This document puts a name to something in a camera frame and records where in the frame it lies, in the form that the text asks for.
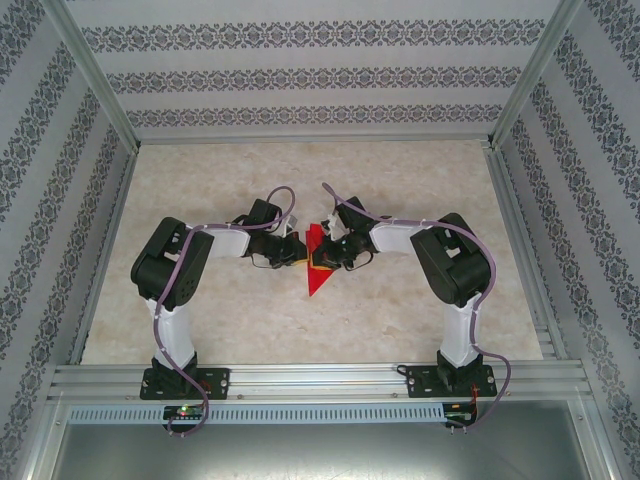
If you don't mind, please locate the slotted grey cable duct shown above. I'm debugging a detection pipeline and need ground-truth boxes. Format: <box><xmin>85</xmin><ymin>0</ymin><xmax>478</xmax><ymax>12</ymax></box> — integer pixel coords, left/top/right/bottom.
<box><xmin>67</xmin><ymin>402</ymin><xmax>447</xmax><ymax>426</ymax></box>

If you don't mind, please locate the aluminium mounting rail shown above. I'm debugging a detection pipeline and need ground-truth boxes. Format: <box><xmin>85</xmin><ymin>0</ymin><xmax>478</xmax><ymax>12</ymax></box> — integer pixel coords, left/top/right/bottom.
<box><xmin>47</xmin><ymin>360</ymin><xmax>589</xmax><ymax>402</ymax></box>

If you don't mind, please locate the aluminium frame post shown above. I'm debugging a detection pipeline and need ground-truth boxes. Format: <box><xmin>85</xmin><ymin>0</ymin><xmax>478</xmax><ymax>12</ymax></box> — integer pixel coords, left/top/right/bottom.
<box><xmin>47</xmin><ymin>0</ymin><xmax>141</xmax><ymax>149</ymax></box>
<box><xmin>487</xmin><ymin>0</ymin><xmax>586</xmax><ymax>149</ymax></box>

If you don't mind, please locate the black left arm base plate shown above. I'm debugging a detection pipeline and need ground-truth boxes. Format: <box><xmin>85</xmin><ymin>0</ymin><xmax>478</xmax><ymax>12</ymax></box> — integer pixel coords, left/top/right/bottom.
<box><xmin>139</xmin><ymin>367</ymin><xmax>232</xmax><ymax>401</ymax></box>

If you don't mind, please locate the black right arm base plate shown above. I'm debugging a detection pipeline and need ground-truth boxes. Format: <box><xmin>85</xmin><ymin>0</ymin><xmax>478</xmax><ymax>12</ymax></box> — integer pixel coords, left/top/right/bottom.
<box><xmin>407</xmin><ymin>364</ymin><xmax>499</xmax><ymax>400</ymax></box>

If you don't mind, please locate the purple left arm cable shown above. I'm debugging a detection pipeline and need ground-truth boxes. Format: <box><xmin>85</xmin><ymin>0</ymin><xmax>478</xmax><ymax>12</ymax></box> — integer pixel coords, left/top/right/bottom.
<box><xmin>153</xmin><ymin>186</ymin><xmax>298</xmax><ymax>440</ymax></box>

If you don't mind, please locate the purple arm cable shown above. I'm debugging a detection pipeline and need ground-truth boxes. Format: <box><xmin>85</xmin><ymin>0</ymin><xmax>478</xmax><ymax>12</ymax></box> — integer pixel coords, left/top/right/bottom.
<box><xmin>319</xmin><ymin>182</ymin><xmax>515</xmax><ymax>437</ymax></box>
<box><xmin>153</xmin><ymin>186</ymin><xmax>298</xmax><ymax>440</ymax></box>

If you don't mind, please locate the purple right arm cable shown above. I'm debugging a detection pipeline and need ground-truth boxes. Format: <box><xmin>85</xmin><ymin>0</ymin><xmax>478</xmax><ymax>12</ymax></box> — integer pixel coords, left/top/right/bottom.
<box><xmin>319</xmin><ymin>182</ymin><xmax>515</xmax><ymax>437</ymax></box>

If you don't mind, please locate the red cloth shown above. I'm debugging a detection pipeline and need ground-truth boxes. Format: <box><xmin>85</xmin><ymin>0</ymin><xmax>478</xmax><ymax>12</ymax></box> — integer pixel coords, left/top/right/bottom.
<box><xmin>302</xmin><ymin>222</ymin><xmax>342</xmax><ymax>299</ymax></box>

